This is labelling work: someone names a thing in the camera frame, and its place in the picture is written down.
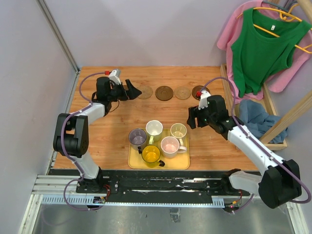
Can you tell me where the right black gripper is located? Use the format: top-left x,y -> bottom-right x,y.
187,103 -> 216,129

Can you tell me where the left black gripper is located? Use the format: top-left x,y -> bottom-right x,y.
108,79 -> 142,102

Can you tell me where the large woven rattan coaster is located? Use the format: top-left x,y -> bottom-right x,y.
138,85 -> 153,99

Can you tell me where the small woven rattan coaster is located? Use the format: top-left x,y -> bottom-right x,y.
174,86 -> 191,100

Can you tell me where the brown wooden coaster top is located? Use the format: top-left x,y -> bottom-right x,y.
155,86 -> 174,101

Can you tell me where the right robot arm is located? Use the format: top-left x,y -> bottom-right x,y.
187,91 -> 302,209

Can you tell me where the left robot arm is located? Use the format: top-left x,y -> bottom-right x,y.
53,77 -> 142,193

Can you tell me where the cream beige mug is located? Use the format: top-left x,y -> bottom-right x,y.
170,123 -> 187,146

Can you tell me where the pink white mug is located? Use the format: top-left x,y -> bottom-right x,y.
160,136 -> 187,158

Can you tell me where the purple grey mug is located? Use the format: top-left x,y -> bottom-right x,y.
128,128 -> 147,154

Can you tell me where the blue crumpled cloth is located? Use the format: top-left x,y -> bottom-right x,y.
239,99 -> 281,139

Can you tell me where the yellow plastic tray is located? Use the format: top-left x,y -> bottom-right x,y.
128,129 -> 190,170

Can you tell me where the green tank top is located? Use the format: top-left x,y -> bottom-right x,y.
231,8 -> 312,98

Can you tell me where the pink t-shirt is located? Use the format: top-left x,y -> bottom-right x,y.
217,0 -> 312,103

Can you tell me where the yellow clothes hanger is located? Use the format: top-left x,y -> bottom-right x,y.
236,6 -> 312,54

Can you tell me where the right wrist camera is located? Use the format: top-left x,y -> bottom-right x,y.
196,90 -> 211,110

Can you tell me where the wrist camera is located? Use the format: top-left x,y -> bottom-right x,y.
196,90 -> 211,110
104,69 -> 122,85

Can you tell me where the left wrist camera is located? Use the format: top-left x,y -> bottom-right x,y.
104,69 -> 122,85

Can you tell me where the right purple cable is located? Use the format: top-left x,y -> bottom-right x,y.
201,77 -> 308,215

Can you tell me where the purple cable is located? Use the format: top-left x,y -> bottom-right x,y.
201,77 -> 308,215
63,70 -> 109,212

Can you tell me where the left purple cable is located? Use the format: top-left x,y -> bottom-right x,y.
63,70 -> 109,212

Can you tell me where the white green-handled mug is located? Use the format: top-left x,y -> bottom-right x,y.
145,120 -> 163,145

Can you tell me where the yellow black-handled mug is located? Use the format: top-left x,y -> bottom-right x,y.
141,145 -> 165,168

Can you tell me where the wooden rack frame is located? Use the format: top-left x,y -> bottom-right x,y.
220,0 -> 312,151

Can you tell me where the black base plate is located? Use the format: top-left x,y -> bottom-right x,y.
36,169 -> 256,206

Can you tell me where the aluminium corner post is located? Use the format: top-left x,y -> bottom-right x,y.
36,0 -> 81,74

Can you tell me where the aluminium rail frame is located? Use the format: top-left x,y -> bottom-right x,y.
19,170 -> 309,234

